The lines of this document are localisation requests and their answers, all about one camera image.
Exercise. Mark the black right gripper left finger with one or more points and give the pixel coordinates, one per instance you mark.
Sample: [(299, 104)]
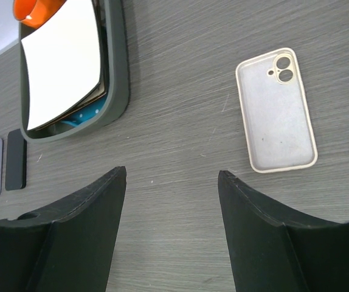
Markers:
[(66, 245)]

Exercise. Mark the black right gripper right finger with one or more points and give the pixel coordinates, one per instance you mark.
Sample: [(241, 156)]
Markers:
[(273, 247)]

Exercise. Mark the black bare phone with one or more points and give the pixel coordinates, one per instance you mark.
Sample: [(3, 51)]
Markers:
[(16, 162)]

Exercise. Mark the blue dotted plate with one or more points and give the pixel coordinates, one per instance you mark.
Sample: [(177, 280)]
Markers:
[(85, 113)]

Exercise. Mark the white square plate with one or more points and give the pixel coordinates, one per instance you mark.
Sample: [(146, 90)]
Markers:
[(63, 62)]

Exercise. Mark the orange mug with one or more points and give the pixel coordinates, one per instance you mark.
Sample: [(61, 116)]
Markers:
[(34, 13)]

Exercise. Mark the dark green plastic tray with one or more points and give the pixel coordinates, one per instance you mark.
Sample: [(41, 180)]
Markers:
[(114, 79)]

